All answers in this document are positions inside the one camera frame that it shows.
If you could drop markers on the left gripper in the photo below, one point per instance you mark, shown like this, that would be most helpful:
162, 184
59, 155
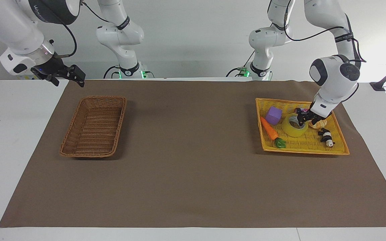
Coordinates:
316, 117

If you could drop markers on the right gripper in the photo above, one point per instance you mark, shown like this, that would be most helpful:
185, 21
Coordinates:
49, 65

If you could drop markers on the yellow tape roll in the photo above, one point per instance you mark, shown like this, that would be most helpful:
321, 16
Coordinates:
292, 130

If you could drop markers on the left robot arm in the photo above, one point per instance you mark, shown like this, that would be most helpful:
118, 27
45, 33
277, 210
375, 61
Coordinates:
333, 72

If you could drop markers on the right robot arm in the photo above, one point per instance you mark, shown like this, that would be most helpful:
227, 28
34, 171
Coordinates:
15, 30

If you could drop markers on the yellow woven basket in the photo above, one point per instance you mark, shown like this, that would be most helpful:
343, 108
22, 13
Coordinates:
305, 144

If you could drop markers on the brown wicker basket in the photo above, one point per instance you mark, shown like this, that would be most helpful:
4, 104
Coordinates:
94, 127

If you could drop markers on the tan toy bread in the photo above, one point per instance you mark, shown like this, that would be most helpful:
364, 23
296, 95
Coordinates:
320, 124

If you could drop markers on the black and white toy animal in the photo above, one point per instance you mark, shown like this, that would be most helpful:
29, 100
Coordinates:
326, 136

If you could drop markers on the purple cube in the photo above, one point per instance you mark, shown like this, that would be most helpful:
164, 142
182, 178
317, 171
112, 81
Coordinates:
273, 115

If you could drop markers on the orange toy carrot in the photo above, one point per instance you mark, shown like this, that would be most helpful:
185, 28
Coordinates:
269, 130

